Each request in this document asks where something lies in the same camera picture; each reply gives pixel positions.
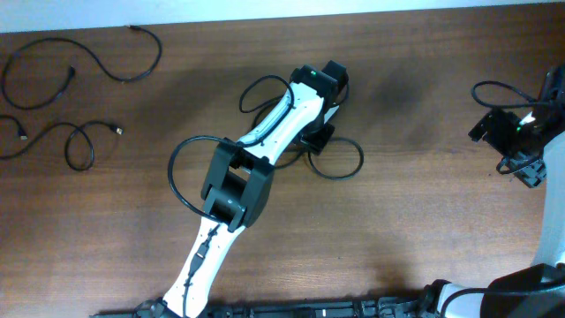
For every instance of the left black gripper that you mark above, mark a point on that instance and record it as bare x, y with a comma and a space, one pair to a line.
319, 142

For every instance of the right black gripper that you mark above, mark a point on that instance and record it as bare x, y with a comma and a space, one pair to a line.
492, 127

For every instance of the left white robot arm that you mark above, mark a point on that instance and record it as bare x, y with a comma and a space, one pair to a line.
241, 173

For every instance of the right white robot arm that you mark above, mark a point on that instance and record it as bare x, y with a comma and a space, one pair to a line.
537, 291

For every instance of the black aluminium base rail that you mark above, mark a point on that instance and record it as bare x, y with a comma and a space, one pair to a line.
309, 309

